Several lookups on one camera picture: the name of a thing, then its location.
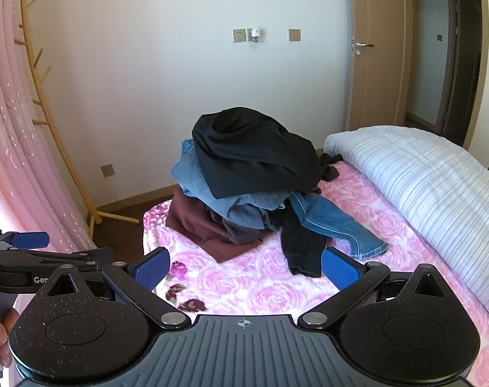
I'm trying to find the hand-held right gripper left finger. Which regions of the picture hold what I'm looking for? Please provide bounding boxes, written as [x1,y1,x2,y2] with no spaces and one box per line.
[37,247,192,329]

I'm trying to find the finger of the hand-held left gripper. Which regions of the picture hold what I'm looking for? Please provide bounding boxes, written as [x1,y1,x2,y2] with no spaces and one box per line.
[0,230,50,250]
[0,247,113,271]

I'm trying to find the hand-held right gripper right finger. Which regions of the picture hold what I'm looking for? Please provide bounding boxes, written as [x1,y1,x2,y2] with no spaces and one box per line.
[298,246,451,329]

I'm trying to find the black pants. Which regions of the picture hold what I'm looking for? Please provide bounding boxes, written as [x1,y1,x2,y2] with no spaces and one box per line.
[191,107,323,200]

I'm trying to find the person's left hand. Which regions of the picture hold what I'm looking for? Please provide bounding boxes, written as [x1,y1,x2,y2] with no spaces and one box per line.
[0,310,21,368]

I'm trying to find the black garment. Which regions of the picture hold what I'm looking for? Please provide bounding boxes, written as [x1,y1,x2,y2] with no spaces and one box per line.
[280,218,328,278]

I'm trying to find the maroon garment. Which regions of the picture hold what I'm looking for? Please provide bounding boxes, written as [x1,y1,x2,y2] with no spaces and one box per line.
[166,191,265,264]

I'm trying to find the wooden coat rack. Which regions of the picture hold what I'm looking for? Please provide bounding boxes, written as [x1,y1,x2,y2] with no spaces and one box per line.
[14,0,140,237]

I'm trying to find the pink floral blanket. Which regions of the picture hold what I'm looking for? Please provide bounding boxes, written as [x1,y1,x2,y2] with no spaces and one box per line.
[142,161,489,387]

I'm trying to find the dark grey garment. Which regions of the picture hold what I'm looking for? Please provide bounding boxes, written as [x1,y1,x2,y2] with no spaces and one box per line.
[222,218,265,247]

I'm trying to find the dark brown garment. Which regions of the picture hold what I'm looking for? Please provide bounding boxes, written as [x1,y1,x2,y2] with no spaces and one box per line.
[318,153,344,183]

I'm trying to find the light blue denim garment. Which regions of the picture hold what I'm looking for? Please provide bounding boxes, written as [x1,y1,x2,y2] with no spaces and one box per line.
[171,139,294,231]

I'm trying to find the white striped quilt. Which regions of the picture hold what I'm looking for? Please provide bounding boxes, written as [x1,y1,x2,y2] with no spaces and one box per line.
[323,126,489,319]

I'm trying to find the pink curtain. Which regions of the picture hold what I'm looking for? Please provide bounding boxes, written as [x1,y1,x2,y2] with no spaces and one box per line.
[0,0,99,311]

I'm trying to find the light wooden door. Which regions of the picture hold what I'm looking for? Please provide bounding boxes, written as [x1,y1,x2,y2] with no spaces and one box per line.
[346,0,409,132]

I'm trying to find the dark brown door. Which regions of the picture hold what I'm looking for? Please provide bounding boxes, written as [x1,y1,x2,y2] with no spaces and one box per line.
[437,0,484,148]

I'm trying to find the silver door handle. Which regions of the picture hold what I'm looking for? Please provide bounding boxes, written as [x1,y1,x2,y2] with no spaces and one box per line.
[351,38,375,55]

